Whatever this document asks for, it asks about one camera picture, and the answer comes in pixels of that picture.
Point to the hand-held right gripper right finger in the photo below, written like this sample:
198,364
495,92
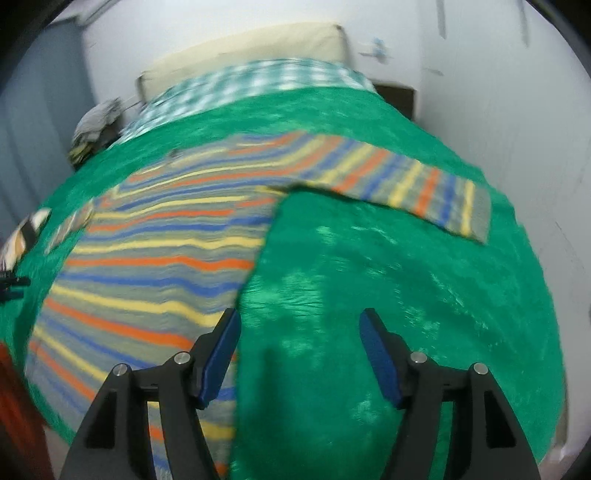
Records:
376,355

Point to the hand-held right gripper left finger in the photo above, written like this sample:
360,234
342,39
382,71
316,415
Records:
217,357

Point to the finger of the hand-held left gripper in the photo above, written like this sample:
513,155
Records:
11,282

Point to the striped knit sweater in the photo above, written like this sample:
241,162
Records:
161,240

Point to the green fuzzy blanket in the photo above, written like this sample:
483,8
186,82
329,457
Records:
346,267

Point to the person's red orange clothing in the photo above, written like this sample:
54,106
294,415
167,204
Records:
18,415

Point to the grey curtain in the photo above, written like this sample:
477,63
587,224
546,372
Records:
41,115

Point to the grey fuzzy cloth pile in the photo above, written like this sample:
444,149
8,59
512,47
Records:
94,127

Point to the dark wooden nightstand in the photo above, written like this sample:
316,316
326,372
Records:
397,99

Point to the white wardrobe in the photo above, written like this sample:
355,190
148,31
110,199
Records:
498,115

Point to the green white checked bedsheet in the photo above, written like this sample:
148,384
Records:
258,78

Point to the cream padded headboard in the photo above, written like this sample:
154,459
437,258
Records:
254,44

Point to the blue wall fitting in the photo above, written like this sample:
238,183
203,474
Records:
376,50

